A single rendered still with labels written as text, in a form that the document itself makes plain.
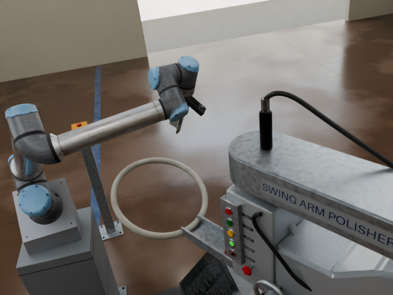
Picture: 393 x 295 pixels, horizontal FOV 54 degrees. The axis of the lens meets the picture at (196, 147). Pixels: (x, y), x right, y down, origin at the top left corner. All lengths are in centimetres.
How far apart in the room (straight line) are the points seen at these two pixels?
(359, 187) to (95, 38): 718
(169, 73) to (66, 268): 128
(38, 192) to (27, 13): 616
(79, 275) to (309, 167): 159
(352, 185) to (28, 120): 114
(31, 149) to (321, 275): 108
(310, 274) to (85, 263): 137
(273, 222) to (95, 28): 696
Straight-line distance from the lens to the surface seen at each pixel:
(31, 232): 233
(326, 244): 138
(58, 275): 239
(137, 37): 798
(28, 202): 208
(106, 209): 345
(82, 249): 229
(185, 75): 164
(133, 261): 332
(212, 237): 184
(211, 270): 214
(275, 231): 132
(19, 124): 157
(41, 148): 152
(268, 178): 117
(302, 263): 133
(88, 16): 789
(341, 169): 119
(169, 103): 154
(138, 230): 183
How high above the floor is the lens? 235
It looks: 31 degrees down
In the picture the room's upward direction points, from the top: 7 degrees counter-clockwise
